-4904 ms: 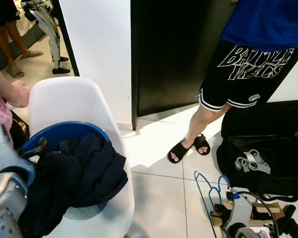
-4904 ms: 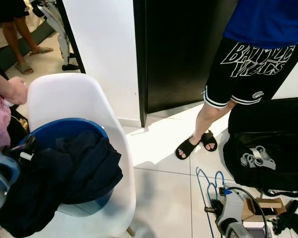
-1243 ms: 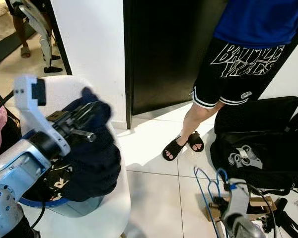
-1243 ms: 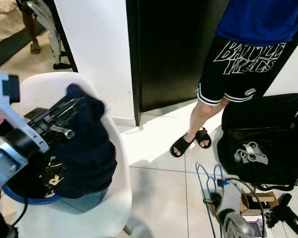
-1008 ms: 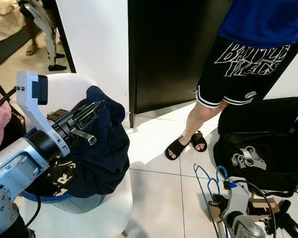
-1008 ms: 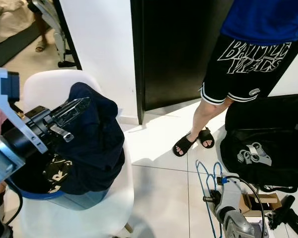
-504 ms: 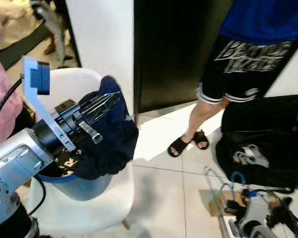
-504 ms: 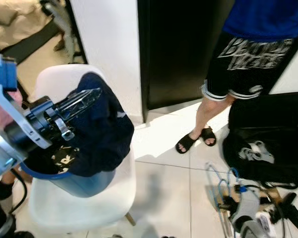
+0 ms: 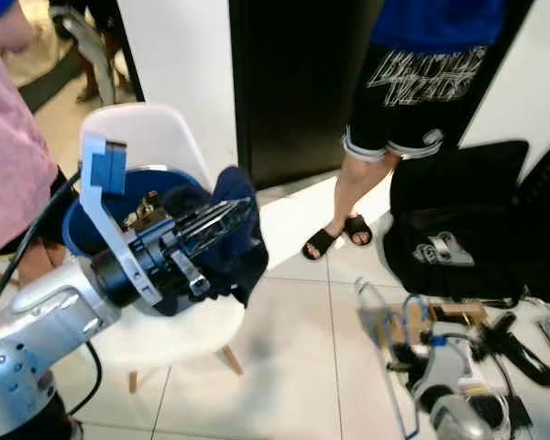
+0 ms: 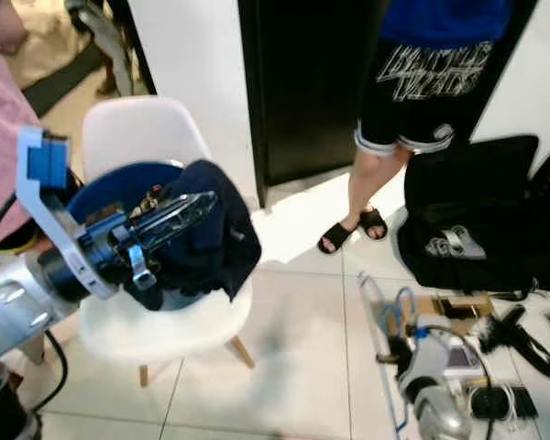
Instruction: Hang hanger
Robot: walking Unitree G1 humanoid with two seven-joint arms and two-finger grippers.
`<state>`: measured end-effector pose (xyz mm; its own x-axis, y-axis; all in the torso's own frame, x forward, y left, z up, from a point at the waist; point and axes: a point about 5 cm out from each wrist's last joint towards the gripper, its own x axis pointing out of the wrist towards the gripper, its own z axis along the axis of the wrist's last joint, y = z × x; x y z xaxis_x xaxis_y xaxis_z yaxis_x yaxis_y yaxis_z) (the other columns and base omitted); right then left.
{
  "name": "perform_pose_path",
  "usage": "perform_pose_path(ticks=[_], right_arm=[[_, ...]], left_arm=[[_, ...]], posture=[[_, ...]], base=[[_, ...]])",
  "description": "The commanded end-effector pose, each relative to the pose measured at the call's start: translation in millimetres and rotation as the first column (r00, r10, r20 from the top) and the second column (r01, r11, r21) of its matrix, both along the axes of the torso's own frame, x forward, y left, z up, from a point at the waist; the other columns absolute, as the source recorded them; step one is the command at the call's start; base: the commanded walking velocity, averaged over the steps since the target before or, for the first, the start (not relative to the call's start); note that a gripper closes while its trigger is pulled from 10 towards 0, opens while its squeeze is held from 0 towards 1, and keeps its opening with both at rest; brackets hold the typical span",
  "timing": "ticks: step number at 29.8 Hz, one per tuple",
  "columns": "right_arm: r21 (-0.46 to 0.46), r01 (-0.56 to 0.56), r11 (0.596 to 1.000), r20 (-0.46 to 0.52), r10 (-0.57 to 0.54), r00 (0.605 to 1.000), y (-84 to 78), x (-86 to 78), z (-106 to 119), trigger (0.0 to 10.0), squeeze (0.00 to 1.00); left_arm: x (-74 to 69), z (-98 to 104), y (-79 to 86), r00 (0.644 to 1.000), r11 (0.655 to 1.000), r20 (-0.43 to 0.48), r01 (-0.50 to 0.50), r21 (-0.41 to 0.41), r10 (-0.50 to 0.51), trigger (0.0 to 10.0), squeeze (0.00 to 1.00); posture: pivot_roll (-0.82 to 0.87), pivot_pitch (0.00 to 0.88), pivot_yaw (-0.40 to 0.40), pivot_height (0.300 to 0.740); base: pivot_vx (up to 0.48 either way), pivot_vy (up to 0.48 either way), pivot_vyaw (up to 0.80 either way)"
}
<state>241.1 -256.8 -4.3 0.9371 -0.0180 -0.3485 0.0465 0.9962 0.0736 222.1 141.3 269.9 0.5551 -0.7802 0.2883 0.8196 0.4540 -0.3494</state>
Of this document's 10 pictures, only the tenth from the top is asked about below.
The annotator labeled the blue wire hanger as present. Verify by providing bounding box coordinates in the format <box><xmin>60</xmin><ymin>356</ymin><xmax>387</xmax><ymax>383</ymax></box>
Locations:
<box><xmin>357</xmin><ymin>273</ymin><xmax>418</xmax><ymax>437</ymax></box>

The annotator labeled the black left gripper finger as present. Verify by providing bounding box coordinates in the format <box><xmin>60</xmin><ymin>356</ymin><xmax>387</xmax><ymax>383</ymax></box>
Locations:
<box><xmin>135</xmin><ymin>217</ymin><xmax>212</xmax><ymax>256</ymax></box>
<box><xmin>142</xmin><ymin>190</ymin><xmax>219</xmax><ymax>230</ymax></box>

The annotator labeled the small grey screen device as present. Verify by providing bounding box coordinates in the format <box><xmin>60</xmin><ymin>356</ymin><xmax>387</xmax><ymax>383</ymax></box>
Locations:
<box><xmin>445</xmin><ymin>341</ymin><xmax>487</xmax><ymax>379</ymax></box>

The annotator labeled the black tripod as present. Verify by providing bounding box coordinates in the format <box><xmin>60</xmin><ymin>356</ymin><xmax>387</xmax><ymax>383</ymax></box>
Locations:
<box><xmin>477</xmin><ymin>304</ymin><xmax>550</xmax><ymax>386</ymax></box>

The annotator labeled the navy knit garment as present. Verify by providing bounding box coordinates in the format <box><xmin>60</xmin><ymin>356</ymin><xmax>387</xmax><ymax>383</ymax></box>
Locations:
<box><xmin>142</xmin><ymin>158</ymin><xmax>263</xmax><ymax>303</ymax></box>

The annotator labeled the white plastic chair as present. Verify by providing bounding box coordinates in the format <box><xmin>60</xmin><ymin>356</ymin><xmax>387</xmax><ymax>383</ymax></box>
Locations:
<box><xmin>78</xmin><ymin>94</ymin><xmax>258</xmax><ymax>389</ymax></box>

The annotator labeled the black bag with robot logo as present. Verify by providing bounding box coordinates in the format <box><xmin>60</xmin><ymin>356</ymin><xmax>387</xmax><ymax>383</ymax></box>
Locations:
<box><xmin>394</xmin><ymin>133</ymin><xmax>550</xmax><ymax>296</ymax></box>

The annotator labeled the blue plastic basin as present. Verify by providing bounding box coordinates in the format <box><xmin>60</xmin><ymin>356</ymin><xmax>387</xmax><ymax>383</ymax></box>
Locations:
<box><xmin>64</xmin><ymin>160</ymin><xmax>193</xmax><ymax>313</ymax></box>

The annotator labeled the black door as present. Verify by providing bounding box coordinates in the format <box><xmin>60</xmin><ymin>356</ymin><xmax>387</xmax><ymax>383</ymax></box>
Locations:
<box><xmin>238</xmin><ymin>0</ymin><xmax>391</xmax><ymax>189</ymax></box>

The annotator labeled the grey humanoid robot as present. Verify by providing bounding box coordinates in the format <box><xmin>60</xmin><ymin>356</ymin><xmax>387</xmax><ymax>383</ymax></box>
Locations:
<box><xmin>69</xmin><ymin>0</ymin><xmax>140</xmax><ymax>97</ymax></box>

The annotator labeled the person in blue shirt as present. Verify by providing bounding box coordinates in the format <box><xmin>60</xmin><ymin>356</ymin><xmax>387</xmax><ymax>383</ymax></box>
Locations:
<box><xmin>316</xmin><ymin>0</ymin><xmax>516</xmax><ymax>256</ymax></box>

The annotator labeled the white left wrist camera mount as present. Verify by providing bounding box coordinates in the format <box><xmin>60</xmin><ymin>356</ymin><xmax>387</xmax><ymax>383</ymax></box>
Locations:
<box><xmin>15</xmin><ymin>125</ymin><xmax>120</xmax><ymax>302</ymax></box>

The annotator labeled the person in pink shirt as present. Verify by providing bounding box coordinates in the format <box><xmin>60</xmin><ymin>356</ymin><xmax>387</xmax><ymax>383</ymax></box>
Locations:
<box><xmin>0</xmin><ymin>0</ymin><xmax>42</xmax><ymax>258</ymax></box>

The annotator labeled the cardboard box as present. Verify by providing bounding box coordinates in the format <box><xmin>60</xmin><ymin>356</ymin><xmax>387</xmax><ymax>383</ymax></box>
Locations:
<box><xmin>385</xmin><ymin>291</ymin><xmax>496</xmax><ymax>322</ymax></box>

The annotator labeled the black door frame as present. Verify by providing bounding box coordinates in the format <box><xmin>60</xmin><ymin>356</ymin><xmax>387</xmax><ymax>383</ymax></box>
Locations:
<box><xmin>467</xmin><ymin>0</ymin><xmax>542</xmax><ymax>148</ymax></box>

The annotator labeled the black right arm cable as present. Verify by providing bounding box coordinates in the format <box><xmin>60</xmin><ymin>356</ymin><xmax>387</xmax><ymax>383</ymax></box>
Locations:
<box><xmin>426</xmin><ymin>324</ymin><xmax>493</xmax><ymax>409</ymax></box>

